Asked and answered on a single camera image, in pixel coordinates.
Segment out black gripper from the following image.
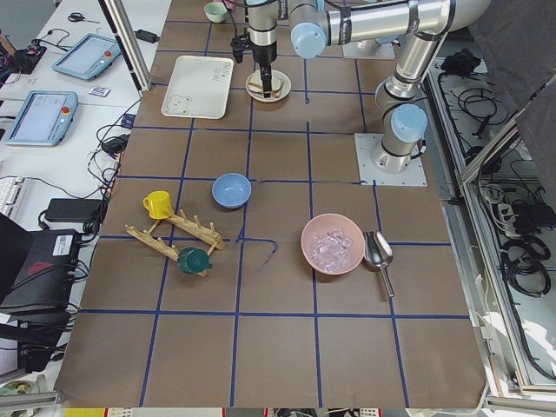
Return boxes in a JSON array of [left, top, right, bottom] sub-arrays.
[[230, 29, 277, 96]]

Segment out brown bread slice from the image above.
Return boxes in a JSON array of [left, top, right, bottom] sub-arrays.
[[247, 70, 283, 99]]

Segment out white round plate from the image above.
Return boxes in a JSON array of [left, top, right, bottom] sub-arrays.
[[245, 70, 293, 103]]

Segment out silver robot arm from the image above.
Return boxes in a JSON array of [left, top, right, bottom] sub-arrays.
[[230, 0, 490, 102], [371, 31, 446, 175]]

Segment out white bear tray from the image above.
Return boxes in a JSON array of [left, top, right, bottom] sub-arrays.
[[161, 56, 234, 120]]

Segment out pink cup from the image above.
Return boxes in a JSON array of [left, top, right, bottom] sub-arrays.
[[223, 0, 235, 10]]

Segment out green bowl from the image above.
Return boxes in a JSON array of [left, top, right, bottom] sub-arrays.
[[204, 2, 228, 23]]

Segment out blue bowl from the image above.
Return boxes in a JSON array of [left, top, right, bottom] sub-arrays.
[[212, 173, 252, 209]]

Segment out yellow cup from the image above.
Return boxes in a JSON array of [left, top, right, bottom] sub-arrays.
[[142, 190, 174, 220]]

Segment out wooden cup rack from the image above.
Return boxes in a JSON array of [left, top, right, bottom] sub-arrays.
[[125, 208, 227, 279]]

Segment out blue teach pendant far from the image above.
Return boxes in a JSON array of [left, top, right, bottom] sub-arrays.
[[52, 34, 121, 81]]

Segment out blue teach pendant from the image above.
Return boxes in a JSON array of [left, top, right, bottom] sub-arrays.
[[52, 34, 121, 81], [5, 90, 78, 147]]

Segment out pink bowl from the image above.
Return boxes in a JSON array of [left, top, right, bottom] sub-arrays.
[[301, 213, 365, 275]]

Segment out clear ice cubes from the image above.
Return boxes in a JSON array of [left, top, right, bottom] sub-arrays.
[[308, 229, 353, 270]]

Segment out black scissors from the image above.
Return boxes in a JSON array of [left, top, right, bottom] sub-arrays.
[[67, 12, 98, 23]]

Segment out dark green cup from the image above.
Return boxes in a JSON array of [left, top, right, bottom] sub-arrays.
[[177, 247, 213, 275]]

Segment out metal scoop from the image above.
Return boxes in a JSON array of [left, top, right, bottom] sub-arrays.
[[364, 230, 395, 298]]

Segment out blue teach pendant near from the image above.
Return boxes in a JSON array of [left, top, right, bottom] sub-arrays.
[[5, 90, 78, 147]]

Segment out black power adapter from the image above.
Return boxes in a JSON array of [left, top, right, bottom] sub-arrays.
[[37, 198, 103, 229]]

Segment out white power strip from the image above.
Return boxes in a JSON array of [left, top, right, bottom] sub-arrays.
[[496, 202, 520, 238]]

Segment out black computer box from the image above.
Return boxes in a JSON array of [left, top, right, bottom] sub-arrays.
[[1, 228, 89, 315]]

